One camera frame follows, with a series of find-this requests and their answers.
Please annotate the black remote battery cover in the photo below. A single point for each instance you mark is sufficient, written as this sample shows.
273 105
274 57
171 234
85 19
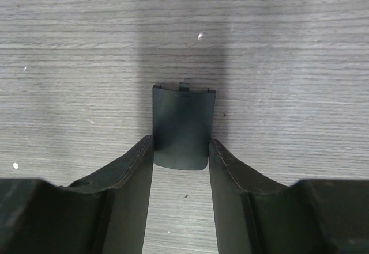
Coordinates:
182 121

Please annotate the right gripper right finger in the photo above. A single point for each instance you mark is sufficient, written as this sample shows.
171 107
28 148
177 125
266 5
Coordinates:
255 214

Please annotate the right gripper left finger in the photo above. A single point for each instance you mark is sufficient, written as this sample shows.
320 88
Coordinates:
103 212

